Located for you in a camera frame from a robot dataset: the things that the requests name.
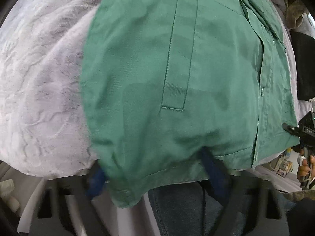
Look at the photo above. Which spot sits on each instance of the person's blue jeans leg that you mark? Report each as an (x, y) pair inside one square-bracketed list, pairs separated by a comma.
[(179, 211)]

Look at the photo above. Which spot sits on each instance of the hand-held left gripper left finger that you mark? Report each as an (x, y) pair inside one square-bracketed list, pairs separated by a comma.
[(96, 179)]

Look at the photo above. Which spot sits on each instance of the black cloth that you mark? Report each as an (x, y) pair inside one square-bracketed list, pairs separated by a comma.
[(305, 66)]

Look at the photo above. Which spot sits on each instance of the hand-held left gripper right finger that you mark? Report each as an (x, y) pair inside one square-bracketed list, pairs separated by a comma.
[(214, 174)]

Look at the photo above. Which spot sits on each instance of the person's right hand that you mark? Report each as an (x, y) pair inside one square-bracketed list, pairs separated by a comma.
[(303, 168)]

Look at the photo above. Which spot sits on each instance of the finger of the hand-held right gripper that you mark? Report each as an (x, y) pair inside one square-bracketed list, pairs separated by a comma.
[(290, 129)]

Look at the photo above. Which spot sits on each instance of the olive brown cloth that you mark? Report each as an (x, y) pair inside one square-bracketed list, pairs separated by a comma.
[(294, 9)]

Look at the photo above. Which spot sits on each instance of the purple embossed blanket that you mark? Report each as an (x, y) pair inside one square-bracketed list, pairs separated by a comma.
[(41, 91)]

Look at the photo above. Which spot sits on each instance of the green work jacket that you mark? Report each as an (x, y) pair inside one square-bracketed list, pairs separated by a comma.
[(172, 78)]

